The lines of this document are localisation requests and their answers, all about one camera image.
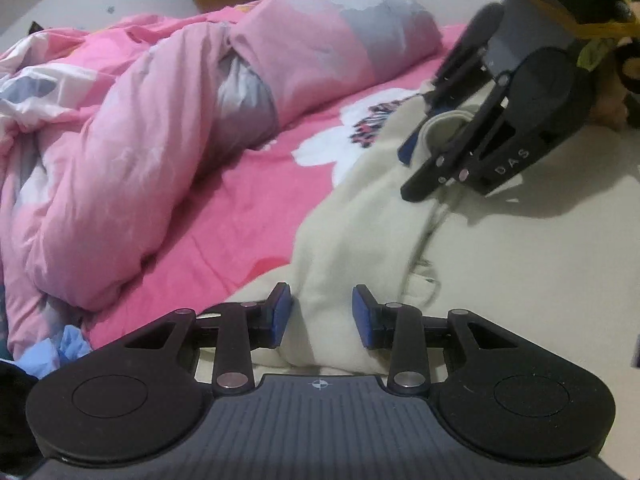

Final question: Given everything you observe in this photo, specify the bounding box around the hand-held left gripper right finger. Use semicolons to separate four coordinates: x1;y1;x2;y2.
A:
351;284;533;395

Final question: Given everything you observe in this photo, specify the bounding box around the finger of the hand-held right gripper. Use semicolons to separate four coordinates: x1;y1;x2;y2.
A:
430;2;506;111
398;72;526;203

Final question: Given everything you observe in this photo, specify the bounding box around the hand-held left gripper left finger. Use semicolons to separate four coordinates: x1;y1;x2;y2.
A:
107;282;292;393

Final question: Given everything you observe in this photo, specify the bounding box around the beige zip jacket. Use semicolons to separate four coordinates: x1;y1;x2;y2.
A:
232;77;640;466

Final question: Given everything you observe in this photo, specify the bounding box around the person's right hand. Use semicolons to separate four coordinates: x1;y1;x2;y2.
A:
590;77;640;128

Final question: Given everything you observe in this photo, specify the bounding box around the pink floral bed sheet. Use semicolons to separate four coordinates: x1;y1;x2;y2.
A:
82;22;468;348

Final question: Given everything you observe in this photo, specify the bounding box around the pink floral comforter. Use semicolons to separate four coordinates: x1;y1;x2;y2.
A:
0;0;443;361

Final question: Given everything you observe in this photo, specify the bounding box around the black garment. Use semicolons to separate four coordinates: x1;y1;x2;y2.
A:
0;360;38;480

